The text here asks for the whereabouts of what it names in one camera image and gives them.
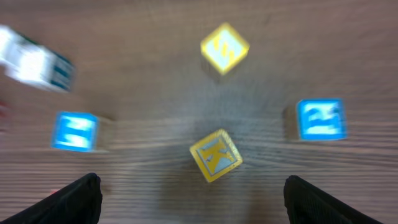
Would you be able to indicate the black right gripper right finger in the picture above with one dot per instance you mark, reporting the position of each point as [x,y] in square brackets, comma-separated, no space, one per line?
[307,204]

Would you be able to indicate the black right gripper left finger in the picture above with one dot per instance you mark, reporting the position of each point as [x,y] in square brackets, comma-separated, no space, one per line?
[78,203]

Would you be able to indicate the wooden block yellow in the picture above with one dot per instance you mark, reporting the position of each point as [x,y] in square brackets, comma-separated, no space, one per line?
[222,51]
[216,155]

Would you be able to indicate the wooden block blue top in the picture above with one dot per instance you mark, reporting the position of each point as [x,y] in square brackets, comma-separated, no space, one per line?
[79,132]

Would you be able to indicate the wooden block blue letter P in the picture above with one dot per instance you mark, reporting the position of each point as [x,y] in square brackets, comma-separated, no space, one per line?
[316,119]

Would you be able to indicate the wooden block umbrella picture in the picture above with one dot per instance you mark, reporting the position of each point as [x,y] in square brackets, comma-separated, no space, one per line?
[33,64]

